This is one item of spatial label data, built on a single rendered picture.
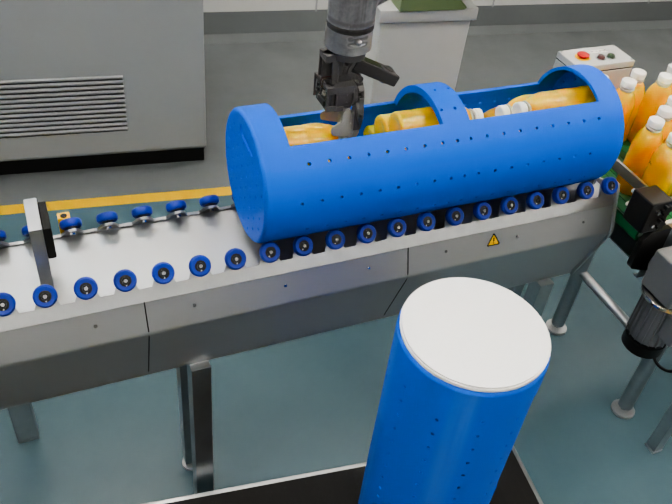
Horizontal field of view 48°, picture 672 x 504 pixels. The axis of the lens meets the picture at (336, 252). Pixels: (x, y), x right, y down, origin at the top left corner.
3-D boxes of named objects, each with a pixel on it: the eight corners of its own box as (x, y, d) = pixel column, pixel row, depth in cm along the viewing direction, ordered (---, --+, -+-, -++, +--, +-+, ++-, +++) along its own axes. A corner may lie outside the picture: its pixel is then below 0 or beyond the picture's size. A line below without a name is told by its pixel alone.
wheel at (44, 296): (30, 286, 144) (30, 287, 142) (55, 281, 145) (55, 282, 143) (34, 309, 144) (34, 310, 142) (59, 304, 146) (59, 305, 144)
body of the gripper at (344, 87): (312, 97, 154) (316, 41, 146) (350, 91, 156) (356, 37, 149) (326, 116, 148) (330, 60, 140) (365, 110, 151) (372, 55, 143)
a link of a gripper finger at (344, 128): (327, 149, 156) (327, 107, 151) (353, 145, 158) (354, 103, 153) (333, 155, 154) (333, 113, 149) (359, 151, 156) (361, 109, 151)
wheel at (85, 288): (71, 278, 146) (71, 279, 144) (95, 274, 148) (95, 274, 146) (75, 301, 147) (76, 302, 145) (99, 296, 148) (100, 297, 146)
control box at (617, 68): (547, 82, 221) (557, 49, 214) (602, 75, 228) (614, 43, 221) (567, 99, 214) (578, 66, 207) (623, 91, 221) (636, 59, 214)
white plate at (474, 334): (482, 416, 123) (480, 420, 124) (582, 342, 138) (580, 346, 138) (369, 314, 138) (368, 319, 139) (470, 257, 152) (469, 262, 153)
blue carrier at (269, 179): (222, 180, 175) (226, 78, 154) (535, 131, 205) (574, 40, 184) (259, 271, 159) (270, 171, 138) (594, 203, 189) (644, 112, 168)
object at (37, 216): (36, 258, 156) (22, 199, 146) (56, 255, 157) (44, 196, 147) (42, 291, 149) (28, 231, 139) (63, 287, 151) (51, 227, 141)
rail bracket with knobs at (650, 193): (614, 216, 191) (629, 183, 184) (637, 211, 194) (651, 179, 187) (640, 241, 185) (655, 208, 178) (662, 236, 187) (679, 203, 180)
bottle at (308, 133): (255, 172, 154) (339, 159, 161) (261, 158, 148) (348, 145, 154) (246, 140, 156) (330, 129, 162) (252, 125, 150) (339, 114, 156)
